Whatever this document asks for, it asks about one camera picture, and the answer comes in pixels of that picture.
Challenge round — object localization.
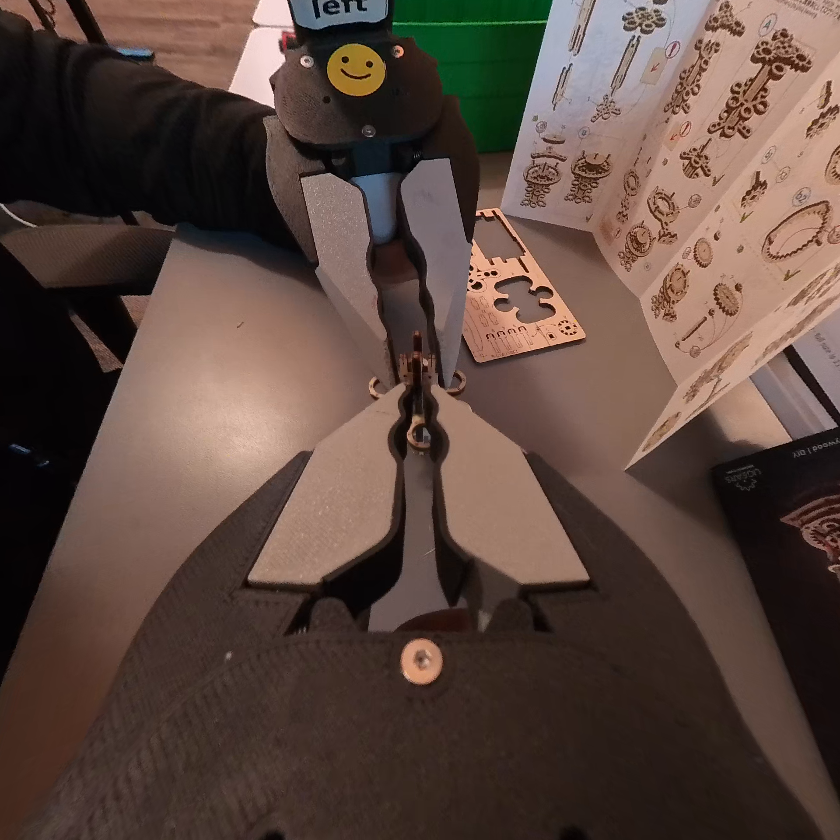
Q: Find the folded instruction booklet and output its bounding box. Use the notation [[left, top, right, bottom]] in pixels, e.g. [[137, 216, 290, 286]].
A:
[[502, 0, 840, 471]]

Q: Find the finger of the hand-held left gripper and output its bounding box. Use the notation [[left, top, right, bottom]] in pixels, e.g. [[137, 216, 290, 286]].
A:
[[299, 167, 395, 382], [397, 157, 473, 389]]

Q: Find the plywood parts sheet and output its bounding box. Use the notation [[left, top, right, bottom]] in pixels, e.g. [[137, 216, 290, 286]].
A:
[[461, 209, 587, 364]]

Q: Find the person's left forearm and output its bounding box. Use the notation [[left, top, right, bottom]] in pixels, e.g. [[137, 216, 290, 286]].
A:
[[0, 13, 309, 249]]

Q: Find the green plastic bin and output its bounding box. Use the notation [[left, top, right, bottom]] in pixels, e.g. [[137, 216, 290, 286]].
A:
[[392, 0, 553, 155]]

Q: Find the black model kit box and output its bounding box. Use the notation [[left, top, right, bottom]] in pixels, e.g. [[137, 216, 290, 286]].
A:
[[712, 434, 840, 815]]

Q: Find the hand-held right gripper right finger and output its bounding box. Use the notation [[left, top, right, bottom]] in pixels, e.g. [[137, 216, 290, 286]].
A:
[[427, 384, 590, 618]]

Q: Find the person's left hand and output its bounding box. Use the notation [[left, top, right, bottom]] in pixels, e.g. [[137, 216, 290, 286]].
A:
[[371, 236, 426, 290]]

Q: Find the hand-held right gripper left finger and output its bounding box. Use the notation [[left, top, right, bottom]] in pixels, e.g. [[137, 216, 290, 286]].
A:
[[248, 384, 411, 614]]

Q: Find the wooden model assembly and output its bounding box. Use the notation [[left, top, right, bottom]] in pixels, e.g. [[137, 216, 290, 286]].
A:
[[369, 331, 468, 454]]

